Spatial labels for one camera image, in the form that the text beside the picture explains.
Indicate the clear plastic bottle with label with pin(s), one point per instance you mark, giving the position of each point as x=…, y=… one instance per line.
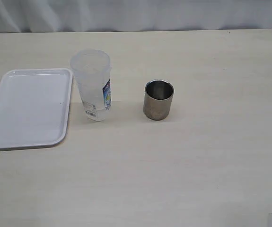
x=91, y=69

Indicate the stainless steel cup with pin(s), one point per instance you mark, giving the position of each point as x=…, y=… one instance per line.
x=158, y=96

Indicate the white backdrop curtain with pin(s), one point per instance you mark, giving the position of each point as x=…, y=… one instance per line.
x=18, y=16

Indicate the white plastic tray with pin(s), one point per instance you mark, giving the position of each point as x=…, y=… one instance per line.
x=34, y=107

